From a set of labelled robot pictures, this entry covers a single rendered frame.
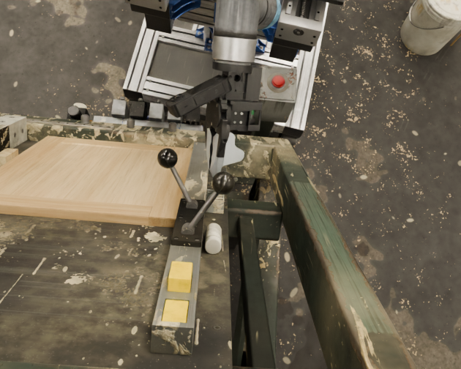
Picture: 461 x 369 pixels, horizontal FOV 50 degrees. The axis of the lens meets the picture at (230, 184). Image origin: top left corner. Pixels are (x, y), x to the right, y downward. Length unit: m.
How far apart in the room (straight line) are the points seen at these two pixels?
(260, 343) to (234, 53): 0.47
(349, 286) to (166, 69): 1.80
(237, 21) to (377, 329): 0.52
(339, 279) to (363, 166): 1.83
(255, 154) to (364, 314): 0.91
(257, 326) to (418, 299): 1.79
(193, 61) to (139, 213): 1.50
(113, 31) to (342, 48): 1.21
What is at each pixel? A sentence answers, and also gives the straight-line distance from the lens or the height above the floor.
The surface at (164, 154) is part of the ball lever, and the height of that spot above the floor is 1.45.
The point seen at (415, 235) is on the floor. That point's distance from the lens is 2.57.
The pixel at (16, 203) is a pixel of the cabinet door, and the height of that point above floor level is 1.35.
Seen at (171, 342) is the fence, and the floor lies 1.68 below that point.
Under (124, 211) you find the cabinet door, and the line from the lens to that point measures 0.99.
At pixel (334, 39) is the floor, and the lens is 2.81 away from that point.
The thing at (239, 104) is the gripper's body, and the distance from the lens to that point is 0.88.
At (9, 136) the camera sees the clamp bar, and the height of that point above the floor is 1.01.
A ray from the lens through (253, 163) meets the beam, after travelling 1.52.
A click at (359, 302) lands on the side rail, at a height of 1.64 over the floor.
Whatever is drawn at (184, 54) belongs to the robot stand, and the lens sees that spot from 2.42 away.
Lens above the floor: 2.31
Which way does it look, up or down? 74 degrees down
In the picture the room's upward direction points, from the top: 14 degrees clockwise
